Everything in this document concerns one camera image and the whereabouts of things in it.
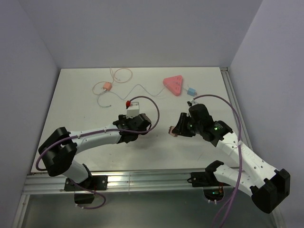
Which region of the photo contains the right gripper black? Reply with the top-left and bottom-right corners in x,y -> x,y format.
172,112 -> 202,137

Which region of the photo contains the brown plug adapter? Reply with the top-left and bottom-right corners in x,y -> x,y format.
168,126 -> 178,137

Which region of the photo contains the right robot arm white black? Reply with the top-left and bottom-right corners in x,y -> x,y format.
172,101 -> 290,214

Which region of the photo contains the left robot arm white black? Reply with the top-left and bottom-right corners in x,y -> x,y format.
38,114 -> 152,190

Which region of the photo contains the blue plug adapter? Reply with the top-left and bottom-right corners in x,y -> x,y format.
187,87 -> 197,97

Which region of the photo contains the pink triangular power strip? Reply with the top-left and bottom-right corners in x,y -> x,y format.
163,75 -> 183,96

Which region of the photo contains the pink charger block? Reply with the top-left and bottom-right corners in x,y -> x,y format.
103,82 -> 112,91

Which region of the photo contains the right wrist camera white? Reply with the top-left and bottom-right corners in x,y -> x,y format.
187,99 -> 198,107

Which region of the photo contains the light blue thin cable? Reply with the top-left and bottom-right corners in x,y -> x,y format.
96,80 -> 190,102

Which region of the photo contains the pink thin cable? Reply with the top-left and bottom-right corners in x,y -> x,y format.
92,67 -> 133,109

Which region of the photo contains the aluminium right side rail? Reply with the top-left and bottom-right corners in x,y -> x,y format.
220,67 -> 252,149

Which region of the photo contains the aluminium rail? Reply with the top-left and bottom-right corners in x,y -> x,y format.
21,169 -> 204,195
220,67 -> 252,149

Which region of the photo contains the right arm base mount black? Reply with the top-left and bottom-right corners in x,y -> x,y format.
187,171 -> 228,204

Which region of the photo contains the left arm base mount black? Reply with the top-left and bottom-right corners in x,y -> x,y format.
64,175 -> 108,210

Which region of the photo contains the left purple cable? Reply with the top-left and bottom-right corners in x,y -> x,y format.
35,95 -> 160,211

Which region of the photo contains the aluminium front rail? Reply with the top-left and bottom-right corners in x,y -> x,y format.
21,169 -> 204,195

